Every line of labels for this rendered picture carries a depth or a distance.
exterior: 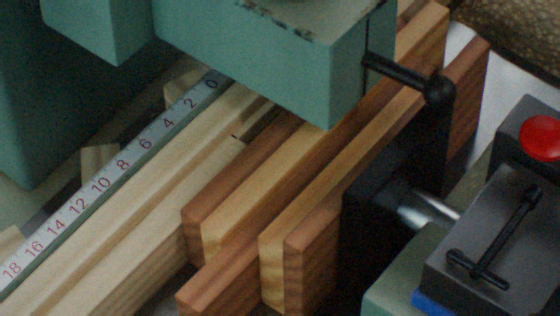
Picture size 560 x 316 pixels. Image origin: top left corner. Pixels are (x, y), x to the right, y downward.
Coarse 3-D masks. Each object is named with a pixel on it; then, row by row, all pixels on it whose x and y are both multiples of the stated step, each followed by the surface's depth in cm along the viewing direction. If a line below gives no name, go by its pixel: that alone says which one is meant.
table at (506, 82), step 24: (456, 0) 77; (456, 24) 76; (456, 48) 74; (504, 48) 74; (504, 72) 72; (528, 72) 72; (504, 96) 71; (552, 96) 71; (480, 120) 69; (480, 144) 68; (456, 168) 67; (408, 240) 63; (168, 288) 61; (144, 312) 60; (168, 312) 60; (264, 312) 60; (336, 312) 60; (360, 312) 60
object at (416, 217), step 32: (416, 128) 56; (448, 128) 58; (384, 160) 55; (416, 160) 56; (352, 192) 54; (384, 192) 54; (416, 192) 58; (352, 224) 55; (384, 224) 57; (416, 224) 57; (448, 224) 56; (352, 256) 57; (384, 256) 60; (352, 288) 59
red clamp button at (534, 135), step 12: (528, 120) 53; (540, 120) 53; (552, 120) 53; (528, 132) 52; (540, 132) 52; (552, 132) 52; (528, 144) 52; (540, 144) 52; (552, 144) 52; (540, 156) 51; (552, 156) 51
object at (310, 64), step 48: (192, 0) 60; (240, 0) 57; (288, 0) 57; (336, 0) 57; (384, 0) 57; (192, 48) 63; (240, 48) 60; (288, 48) 57; (336, 48) 55; (384, 48) 60; (288, 96) 60; (336, 96) 58
